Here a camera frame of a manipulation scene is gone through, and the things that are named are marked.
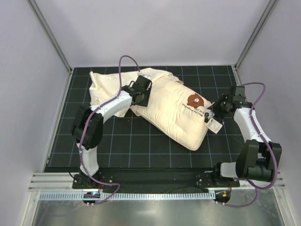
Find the right aluminium frame post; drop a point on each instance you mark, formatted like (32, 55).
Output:
(256, 31)

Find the aluminium frame post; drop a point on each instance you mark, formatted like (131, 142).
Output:
(41, 19)
(256, 31)

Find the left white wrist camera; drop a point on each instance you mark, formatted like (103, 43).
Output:
(146, 76)

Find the cream pillow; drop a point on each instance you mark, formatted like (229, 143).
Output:
(175, 109)

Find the white pillow tag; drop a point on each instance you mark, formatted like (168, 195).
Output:
(214, 126)

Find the cream pillowcase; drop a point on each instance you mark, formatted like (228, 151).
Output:
(106, 85)

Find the slotted cable duct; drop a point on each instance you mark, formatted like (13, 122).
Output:
(94, 196)

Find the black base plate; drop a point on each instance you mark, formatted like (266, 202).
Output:
(155, 180)

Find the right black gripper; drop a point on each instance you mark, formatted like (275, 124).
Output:
(215, 107)

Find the left aluminium frame post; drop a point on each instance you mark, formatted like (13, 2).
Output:
(41, 19)

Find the aluminium rail front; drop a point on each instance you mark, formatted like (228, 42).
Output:
(63, 181)

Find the black grid mat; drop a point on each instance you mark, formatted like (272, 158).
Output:
(132, 142)

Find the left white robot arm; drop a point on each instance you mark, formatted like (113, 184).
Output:
(87, 128)

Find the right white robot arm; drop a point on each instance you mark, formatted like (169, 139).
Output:
(259, 158)

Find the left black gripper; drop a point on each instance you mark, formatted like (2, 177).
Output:
(146, 94)

